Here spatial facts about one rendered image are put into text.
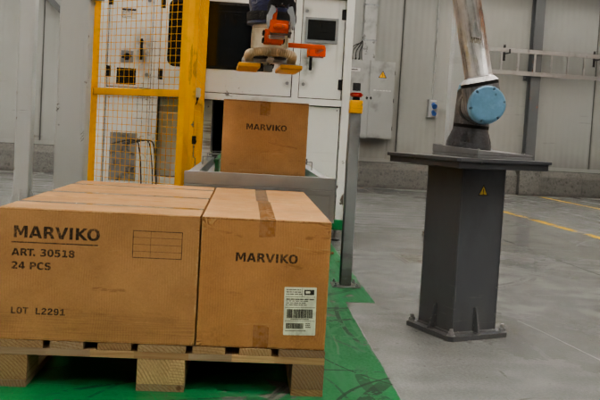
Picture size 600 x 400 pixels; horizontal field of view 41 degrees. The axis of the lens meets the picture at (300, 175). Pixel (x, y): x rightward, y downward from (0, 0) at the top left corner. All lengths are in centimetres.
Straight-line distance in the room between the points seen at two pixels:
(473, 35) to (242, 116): 116
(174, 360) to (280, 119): 158
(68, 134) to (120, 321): 211
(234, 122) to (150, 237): 140
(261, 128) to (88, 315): 155
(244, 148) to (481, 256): 119
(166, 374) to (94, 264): 40
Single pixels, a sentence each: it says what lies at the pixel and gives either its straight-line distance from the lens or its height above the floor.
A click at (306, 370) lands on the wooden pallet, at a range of 254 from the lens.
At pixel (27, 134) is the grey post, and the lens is 672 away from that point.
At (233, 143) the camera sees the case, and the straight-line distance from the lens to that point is 376.
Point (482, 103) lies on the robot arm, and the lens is 322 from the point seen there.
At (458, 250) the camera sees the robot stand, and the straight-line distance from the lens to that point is 335.
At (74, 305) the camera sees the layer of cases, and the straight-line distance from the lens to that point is 254.
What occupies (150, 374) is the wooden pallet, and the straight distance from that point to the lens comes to 255.
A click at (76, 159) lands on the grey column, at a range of 448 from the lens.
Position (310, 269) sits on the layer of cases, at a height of 40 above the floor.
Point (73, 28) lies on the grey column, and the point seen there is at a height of 130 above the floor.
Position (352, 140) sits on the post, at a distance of 427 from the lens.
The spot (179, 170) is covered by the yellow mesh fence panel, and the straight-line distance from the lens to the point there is 446.
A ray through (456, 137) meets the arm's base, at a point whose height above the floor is 83.
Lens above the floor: 81
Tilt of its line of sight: 3 degrees down
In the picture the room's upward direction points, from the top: 3 degrees clockwise
